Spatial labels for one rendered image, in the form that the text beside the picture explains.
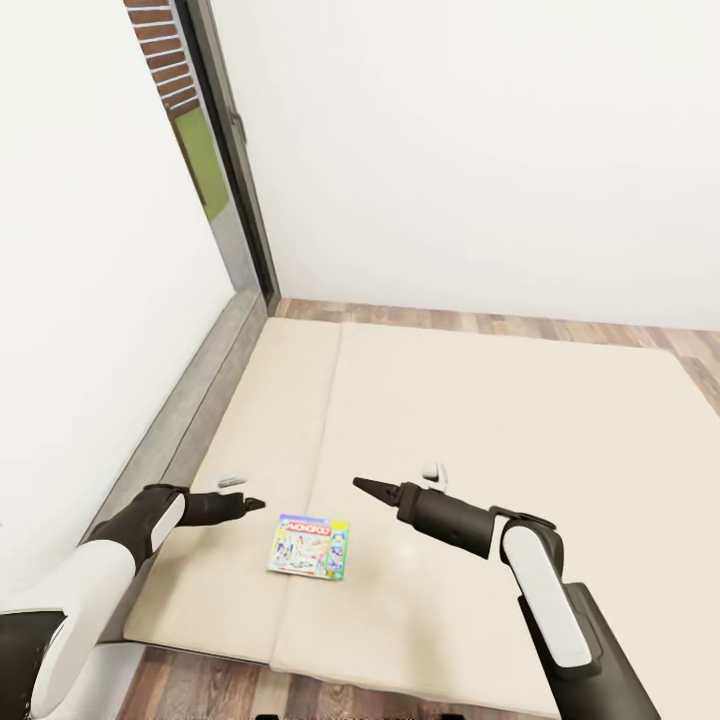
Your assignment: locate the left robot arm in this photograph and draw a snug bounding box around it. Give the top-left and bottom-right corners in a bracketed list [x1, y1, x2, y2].
[0, 468, 265, 720]

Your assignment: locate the board game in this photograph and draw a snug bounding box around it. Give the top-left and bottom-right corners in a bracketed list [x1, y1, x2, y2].
[267, 513, 350, 581]

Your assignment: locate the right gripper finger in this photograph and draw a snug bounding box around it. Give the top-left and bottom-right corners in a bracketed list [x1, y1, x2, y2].
[352, 477, 405, 507]

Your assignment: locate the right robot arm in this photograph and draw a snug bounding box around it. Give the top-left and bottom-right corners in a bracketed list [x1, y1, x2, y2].
[352, 460, 662, 720]

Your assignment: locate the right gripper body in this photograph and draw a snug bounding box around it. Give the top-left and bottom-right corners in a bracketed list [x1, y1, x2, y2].
[396, 482, 468, 548]

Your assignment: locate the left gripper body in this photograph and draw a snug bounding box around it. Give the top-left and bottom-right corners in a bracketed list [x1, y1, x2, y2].
[197, 493, 245, 527]

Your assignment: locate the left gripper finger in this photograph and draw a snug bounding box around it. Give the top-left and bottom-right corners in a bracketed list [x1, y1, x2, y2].
[243, 497, 265, 515]

